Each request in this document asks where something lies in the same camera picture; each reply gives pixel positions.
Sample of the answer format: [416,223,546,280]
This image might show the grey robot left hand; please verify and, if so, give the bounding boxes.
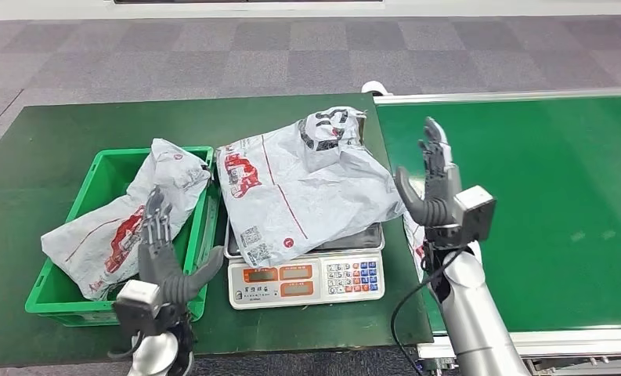
[137,186,226,307]

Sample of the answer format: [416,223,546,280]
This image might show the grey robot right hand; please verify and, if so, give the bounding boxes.
[394,116,463,230]

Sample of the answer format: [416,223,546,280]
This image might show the grey mailer bag black letters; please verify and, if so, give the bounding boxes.
[215,106,407,269]

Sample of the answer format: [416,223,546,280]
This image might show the green conveyor belt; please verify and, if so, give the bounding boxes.
[376,95,621,333]

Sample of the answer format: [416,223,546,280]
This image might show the white conveyor roller cap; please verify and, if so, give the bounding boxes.
[362,81,393,97]

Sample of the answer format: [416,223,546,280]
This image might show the grey mailer bag red print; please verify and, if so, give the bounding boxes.
[40,138,211,302]

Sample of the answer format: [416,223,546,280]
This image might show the green plastic crate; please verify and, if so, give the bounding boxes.
[24,146,223,328]

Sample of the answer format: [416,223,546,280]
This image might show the white electronic scale steel tray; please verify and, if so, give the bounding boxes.
[224,220,386,311]

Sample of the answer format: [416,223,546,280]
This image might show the dark green table mat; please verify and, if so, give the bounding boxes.
[0,93,435,370]

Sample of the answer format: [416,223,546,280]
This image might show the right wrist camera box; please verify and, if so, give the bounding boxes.
[453,185,496,248]

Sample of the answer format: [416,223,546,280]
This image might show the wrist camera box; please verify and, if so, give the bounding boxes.
[113,280,163,336]
[453,185,496,248]

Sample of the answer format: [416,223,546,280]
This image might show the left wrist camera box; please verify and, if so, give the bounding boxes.
[113,280,163,336]

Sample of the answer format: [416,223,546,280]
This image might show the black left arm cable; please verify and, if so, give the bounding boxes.
[107,331,145,362]

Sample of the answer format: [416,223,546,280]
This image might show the aluminium conveyor frame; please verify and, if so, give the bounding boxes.
[373,86,621,376]

